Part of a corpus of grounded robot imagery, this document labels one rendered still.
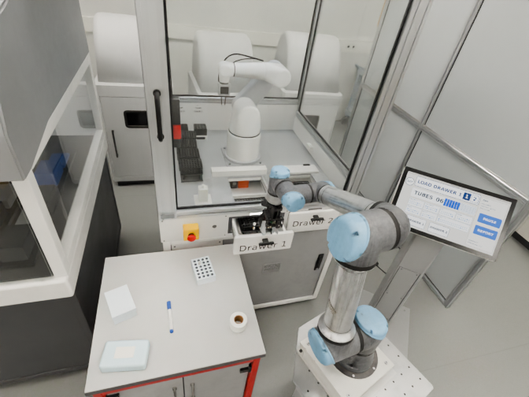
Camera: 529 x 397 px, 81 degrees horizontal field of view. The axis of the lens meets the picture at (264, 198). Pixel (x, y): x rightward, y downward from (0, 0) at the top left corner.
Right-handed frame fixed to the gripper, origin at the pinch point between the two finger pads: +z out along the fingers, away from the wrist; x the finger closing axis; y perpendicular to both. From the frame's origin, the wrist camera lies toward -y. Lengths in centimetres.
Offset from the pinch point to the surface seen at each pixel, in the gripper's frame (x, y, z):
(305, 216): 26.0, -14.1, 6.1
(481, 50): 158, -77, -68
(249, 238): -7.8, -1.2, 4.5
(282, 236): 8.6, -1.2, 5.8
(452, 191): 92, 4, -19
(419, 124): 157, -97, -6
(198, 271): -31.3, 4.2, 16.8
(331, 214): 40.9, -14.1, 6.6
